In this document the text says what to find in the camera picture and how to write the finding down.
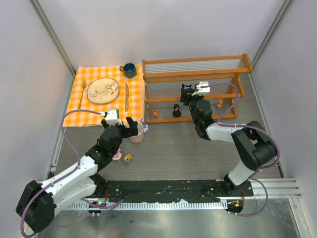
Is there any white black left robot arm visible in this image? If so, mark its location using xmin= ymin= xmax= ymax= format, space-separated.
xmin=16 ymin=115 xmax=138 ymax=238

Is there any gold knife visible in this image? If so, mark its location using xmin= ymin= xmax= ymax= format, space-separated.
xmin=125 ymin=83 xmax=129 ymax=112

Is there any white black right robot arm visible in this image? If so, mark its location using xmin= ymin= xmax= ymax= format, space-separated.
xmin=180 ymin=82 xmax=280 ymax=194

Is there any yellow minion figurine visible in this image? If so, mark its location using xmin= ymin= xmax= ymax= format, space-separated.
xmin=123 ymin=154 xmax=133 ymax=166

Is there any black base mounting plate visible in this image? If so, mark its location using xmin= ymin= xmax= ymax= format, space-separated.
xmin=106 ymin=179 xmax=254 ymax=203

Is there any dark blue mug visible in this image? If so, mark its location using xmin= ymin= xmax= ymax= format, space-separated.
xmin=119 ymin=63 xmax=137 ymax=78

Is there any decorated ceramic plate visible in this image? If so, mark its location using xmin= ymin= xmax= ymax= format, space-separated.
xmin=87 ymin=78 xmax=120 ymax=104

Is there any gold fork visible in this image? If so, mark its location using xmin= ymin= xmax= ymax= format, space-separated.
xmin=78 ymin=80 xmax=87 ymax=109

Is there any pink white round figurine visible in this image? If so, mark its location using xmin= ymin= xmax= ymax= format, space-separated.
xmin=112 ymin=148 xmax=122 ymax=161

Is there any pink mug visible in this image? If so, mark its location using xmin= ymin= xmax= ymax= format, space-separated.
xmin=130 ymin=118 xmax=145 ymax=143

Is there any orange wooden shelf rack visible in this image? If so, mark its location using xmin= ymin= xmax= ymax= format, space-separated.
xmin=142 ymin=54 xmax=253 ymax=123

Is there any Winnie the Pooh figurine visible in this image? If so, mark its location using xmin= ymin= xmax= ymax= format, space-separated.
xmin=216 ymin=99 xmax=224 ymax=109

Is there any black purple Kuromi figurine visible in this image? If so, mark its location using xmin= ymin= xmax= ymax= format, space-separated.
xmin=182 ymin=84 xmax=192 ymax=90

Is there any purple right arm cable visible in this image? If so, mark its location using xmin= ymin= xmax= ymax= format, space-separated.
xmin=209 ymin=83 xmax=282 ymax=217

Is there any orange checkered cloth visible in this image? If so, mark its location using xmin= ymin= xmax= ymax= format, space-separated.
xmin=67 ymin=64 xmax=145 ymax=124

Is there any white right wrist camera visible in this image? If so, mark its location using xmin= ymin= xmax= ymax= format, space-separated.
xmin=192 ymin=81 xmax=210 ymax=96

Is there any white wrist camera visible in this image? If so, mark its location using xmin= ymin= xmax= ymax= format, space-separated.
xmin=100 ymin=109 xmax=123 ymax=126
xmin=192 ymin=81 xmax=210 ymax=96

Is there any orange tiger figurine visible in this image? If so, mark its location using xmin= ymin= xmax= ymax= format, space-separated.
xmin=152 ymin=109 xmax=159 ymax=117

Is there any black haired girl figurine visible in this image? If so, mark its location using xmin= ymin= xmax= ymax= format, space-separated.
xmin=172 ymin=104 xmax=181 ymax=118

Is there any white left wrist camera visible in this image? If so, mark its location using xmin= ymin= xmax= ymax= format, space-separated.
xmin=100 ymin=109 xmax=123 ymax=126

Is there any purple bunny figurine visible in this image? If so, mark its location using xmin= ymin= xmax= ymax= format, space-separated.
xmin=144 ymin=124 xmax=149 ymax=133

